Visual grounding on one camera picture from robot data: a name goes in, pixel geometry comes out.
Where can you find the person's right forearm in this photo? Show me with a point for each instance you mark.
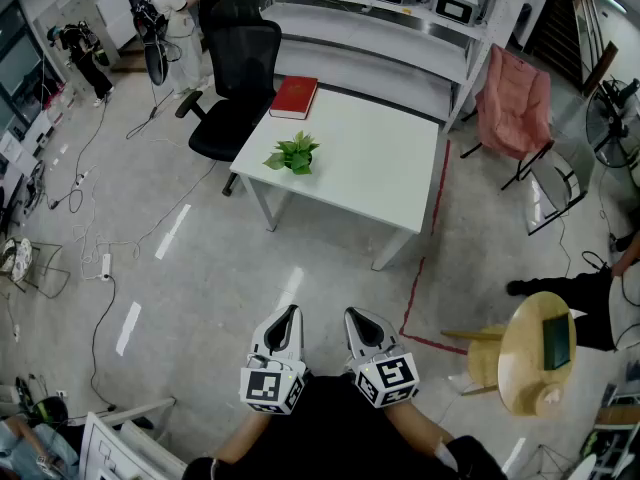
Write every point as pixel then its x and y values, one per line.
pixel 417 428

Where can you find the white board with diagram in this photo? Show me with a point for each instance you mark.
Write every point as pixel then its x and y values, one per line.
pixel 107 450

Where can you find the person's black clothing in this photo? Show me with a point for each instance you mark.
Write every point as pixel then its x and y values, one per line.
pixel 340 433

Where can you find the black mesh office chair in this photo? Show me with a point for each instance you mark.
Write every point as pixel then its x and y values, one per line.
pixel 242 68

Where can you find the dark staircase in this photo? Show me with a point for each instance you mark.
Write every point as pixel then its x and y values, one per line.
pixel 555 23

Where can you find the round wooden side table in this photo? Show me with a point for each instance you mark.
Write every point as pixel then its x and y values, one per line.
pixel 525 383

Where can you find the white metal shelf rack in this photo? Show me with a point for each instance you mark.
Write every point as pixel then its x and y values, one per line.
pixel 380 43

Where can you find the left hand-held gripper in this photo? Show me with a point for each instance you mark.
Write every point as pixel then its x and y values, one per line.
pixel 262 385

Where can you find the person's left forearm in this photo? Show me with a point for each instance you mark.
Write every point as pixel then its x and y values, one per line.
pixel 245 435

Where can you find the white power strip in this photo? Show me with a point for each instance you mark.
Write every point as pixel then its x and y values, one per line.
pixel 81 177
pixel 105 267

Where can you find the pink padded armchair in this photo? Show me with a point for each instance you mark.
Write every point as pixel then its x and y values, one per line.
pixel 510 108

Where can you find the red hardcover book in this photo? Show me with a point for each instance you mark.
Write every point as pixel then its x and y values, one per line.
pixel 295 95

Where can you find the grey chair with black legs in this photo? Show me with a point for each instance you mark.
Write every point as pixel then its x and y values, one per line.
pixel 560 168

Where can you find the dark green box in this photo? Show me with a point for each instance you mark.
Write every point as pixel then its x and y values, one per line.
pixel 556 340

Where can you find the green potted plant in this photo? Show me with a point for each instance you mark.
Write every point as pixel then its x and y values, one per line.
pixel 295 154

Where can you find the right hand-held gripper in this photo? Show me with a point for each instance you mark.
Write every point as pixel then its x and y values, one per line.
pixel 392 375

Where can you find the black standing fan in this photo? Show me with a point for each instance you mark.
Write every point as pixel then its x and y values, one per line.
pixel 607 128

